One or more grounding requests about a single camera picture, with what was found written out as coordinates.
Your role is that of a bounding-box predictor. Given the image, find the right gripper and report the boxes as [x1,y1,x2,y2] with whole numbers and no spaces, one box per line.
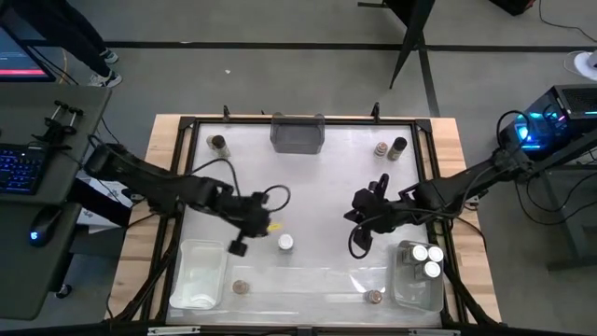
[344,173,414,252]

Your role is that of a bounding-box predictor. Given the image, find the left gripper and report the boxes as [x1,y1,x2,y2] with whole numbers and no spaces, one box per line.
[228,190,274,257]

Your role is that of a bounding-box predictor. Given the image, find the black-lid green spice jar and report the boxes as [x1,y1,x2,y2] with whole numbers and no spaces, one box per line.
[386,136,409,162]
[212,133,232,159]

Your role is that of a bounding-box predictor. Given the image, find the grey-tinted clear plastic bin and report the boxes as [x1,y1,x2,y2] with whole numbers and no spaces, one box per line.
[390,240,445,313]

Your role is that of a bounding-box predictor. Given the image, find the dark grey plastic bin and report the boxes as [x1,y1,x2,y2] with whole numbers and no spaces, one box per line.
[269,111,326,156]

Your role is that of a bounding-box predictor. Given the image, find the computer tower with lights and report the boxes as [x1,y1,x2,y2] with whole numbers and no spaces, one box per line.
[498,83,597,162]

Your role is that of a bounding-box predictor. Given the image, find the dark equipment stand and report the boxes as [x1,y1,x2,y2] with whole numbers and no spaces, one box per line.
[512,134,597,272]

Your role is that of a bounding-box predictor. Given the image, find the black computer mouse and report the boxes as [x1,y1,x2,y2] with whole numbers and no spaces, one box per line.
[28,204,64,248]

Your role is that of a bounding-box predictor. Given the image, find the black clamp stand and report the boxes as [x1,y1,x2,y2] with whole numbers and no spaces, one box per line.
[31,99,85,150]

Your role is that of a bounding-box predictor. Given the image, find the backlit black keyboard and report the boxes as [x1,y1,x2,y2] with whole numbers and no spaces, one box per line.
[0,143,48,196]

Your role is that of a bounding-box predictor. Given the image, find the dark grey side desk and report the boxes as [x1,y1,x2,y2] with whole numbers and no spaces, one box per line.
[0,82,113,322]

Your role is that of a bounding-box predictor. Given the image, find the black equipment case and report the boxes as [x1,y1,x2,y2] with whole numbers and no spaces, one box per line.
[489,0,537,17]

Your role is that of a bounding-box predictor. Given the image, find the person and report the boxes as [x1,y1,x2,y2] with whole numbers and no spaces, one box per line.
[8,0,123,89]

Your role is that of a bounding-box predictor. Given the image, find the computer monitor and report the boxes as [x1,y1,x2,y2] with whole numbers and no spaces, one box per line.
[0,22,57,84]

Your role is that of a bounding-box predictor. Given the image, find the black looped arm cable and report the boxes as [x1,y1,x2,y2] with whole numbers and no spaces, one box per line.
[184,157,293,215]
[347,212,397,260]

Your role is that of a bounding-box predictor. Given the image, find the black metal table frame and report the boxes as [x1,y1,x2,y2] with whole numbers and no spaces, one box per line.
[111,103,500,336]

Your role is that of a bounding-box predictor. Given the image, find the black floor cable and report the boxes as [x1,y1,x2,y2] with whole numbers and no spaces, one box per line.
[538,0,597,46]

